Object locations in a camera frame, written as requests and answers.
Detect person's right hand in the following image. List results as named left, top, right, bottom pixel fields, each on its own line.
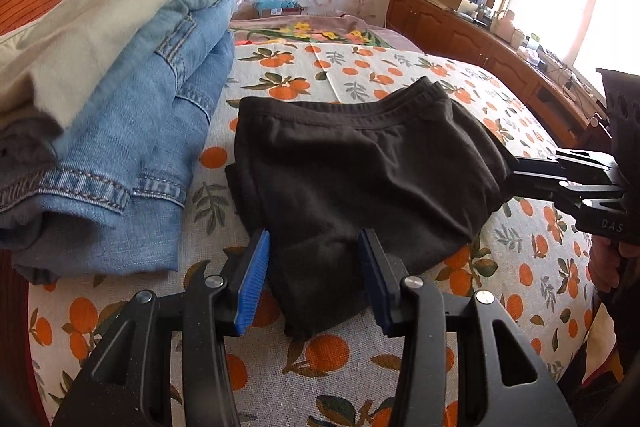
left=587, top=237, right=640, bottom=308

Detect person's dark clothing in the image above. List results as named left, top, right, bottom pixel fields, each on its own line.
left=557, top=302, right=640, bottom=408

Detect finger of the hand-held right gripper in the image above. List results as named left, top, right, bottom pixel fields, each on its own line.
left=507, top=148, right=626, bottom=220

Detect orange fruit print blanket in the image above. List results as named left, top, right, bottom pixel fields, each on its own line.
left=25, top=42, right=608, bottom=427

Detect row of small containers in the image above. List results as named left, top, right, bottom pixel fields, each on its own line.
left=480, top=4, right=601, bottom=100

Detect wooden cabinet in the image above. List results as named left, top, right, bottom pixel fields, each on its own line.
left=386, top=0, right=613, bottom=148

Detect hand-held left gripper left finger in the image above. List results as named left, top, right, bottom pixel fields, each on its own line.
left=52, top=228, right=272, bottom=427

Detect pink floral blanket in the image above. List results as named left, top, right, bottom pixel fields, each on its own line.
left=227, top=13, right=426, bottom=55

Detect light blue folded jeans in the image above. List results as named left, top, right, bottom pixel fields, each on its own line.
left=65, top=0, right=237, bottom=148

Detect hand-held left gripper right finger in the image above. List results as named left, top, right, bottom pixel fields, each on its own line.
left=357, top=228, right=576, bottom=427

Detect dark grey folded jeans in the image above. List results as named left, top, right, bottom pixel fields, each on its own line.
left=0, top=112, right=63, bottom=208

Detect beige folded pants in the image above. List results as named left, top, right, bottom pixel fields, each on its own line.
left=0, top=0, right=235, bottom=130

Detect black pants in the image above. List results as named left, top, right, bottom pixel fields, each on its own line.
left=224, top=76, right=521, bottom=342

